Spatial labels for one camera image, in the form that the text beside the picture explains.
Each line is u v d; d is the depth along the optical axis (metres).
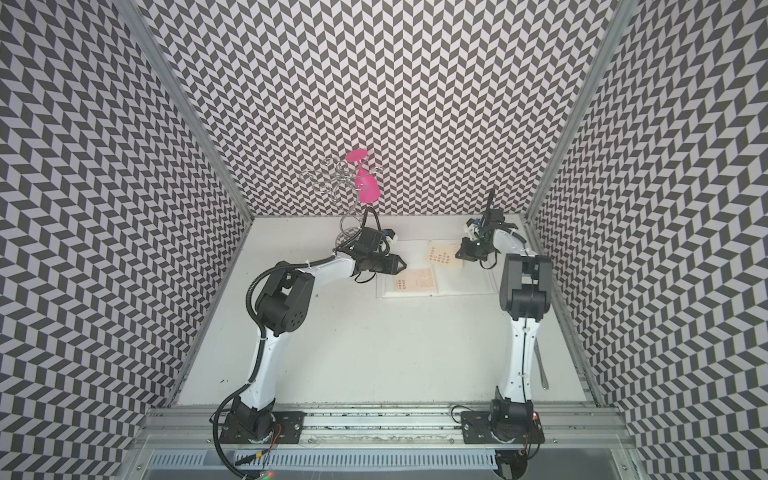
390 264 0.91
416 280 0.99
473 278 0.99
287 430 0.73
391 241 0.94
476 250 0.92
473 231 0.98
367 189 1.02
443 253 1.05
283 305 0.59
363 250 0.85
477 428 0.73
